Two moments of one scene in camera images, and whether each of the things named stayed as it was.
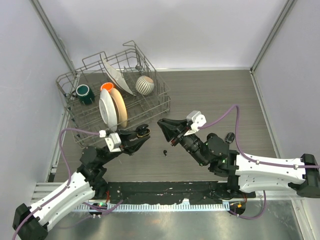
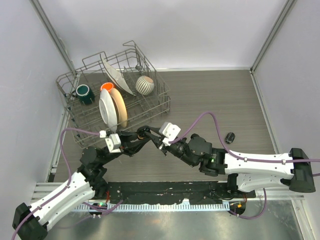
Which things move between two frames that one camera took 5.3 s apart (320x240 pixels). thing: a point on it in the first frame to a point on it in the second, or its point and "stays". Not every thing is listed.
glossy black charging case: x=142 y=130 stays
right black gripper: x=172 y=125 to x=157 y=140
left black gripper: x=129 y=143 stays
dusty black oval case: x=229 y=137 stays
